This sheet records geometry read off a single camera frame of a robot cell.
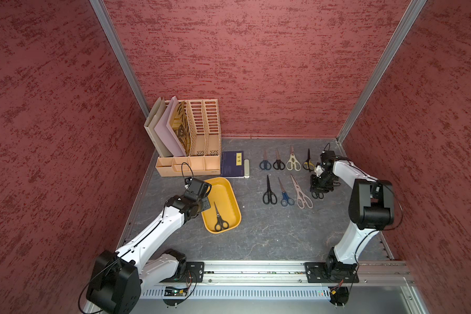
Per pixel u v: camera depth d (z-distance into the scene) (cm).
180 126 100
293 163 109
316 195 97
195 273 75
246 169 103
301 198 95
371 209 50
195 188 65
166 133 89
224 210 90
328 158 75
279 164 110
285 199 95
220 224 85
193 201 64
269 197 95
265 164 110
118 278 39
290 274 76
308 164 108
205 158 100
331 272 67
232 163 107
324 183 83
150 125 85
